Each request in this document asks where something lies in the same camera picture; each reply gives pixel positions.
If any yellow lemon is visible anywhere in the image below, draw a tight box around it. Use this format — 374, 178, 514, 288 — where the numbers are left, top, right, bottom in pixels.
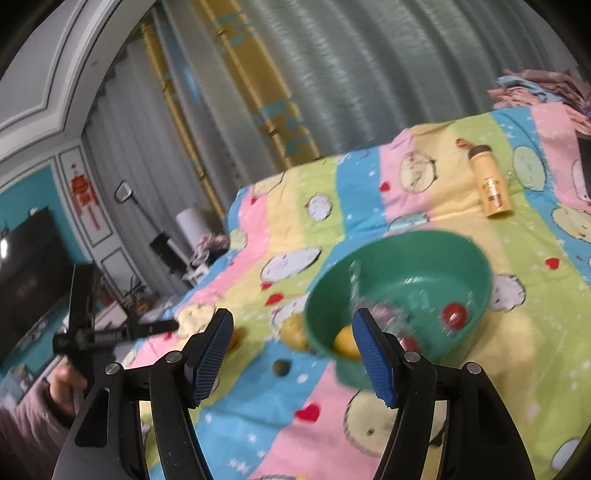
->
332, 324, 362, 361

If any grey curtain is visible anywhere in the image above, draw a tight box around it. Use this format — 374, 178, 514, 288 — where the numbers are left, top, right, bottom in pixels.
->
82, 1, 581, 295

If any yellow thermos bottle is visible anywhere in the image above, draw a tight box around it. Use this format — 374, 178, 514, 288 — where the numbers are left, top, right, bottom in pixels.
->
456, 138, 513, 217

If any large orange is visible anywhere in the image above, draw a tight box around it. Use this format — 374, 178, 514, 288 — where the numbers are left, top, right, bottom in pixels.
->
226, 329, 242, 353

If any red chinese knot decoration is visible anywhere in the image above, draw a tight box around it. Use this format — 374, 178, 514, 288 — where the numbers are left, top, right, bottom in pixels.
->
70, 171, 101, 231

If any plastic-wrapped dark red fruit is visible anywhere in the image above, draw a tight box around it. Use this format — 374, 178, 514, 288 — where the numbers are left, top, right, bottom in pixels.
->
348, 260, 419, 342

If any pile of folded clothes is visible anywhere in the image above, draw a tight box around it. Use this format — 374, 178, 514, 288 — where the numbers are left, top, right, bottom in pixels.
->
488, 69, 590, 137

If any small green lime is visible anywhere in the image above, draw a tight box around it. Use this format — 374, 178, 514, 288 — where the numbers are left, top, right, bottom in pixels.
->
271, 359, 291, 377

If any green plastic basin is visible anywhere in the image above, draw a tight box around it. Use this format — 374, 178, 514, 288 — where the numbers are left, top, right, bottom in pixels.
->
304, 230, 493, 390

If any colourful cartoon bed sheet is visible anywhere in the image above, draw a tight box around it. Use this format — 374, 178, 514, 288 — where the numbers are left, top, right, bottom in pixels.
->
124, 102, 591, 480

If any black television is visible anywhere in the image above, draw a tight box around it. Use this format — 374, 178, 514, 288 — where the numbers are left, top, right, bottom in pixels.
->
1, 208, 73, 360

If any potted plant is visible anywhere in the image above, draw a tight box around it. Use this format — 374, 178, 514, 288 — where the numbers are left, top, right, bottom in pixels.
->
120, 276, 153, 321

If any small red tomato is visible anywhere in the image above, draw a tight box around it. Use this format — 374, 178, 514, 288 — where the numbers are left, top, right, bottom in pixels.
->
441, 302, 469, 331

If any white floor lamp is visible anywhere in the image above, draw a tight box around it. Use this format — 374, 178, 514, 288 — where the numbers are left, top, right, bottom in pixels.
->
175, 205, 221, 249

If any yellow-green pear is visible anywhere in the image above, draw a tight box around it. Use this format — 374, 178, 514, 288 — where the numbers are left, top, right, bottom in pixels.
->
280, 313, 310, 352

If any left hand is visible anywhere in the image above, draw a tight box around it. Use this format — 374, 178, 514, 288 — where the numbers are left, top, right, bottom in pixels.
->
49, 360, 87, 417

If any yellow patterned curtain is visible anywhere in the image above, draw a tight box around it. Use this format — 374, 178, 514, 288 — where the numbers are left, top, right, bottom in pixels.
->
140, 1, 320, 219

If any clutter pile beside bed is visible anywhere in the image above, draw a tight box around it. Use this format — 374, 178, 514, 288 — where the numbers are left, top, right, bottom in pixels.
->
182, 233, 230, 285

